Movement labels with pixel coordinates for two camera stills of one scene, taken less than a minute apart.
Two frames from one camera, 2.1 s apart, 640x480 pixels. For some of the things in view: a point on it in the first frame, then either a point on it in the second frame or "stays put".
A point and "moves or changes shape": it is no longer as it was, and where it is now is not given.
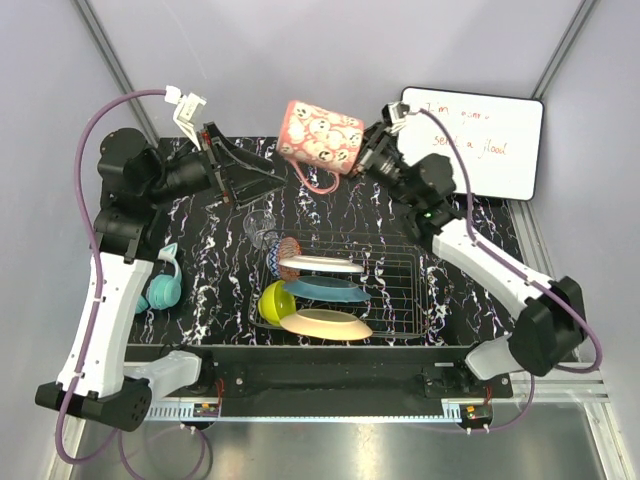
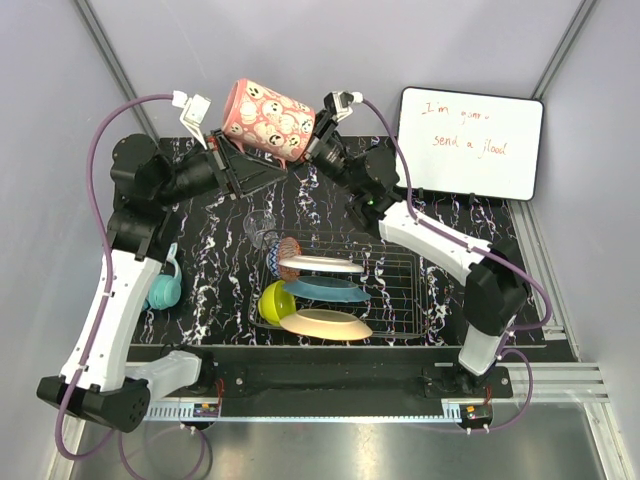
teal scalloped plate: (325, 288) stays put
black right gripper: (375, 139) → (323, 130)
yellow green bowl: (275, 303) stays put
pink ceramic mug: (320, 144) moves or changes shape
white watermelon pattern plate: (323, 263) stays put
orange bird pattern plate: (326, 324) stays put
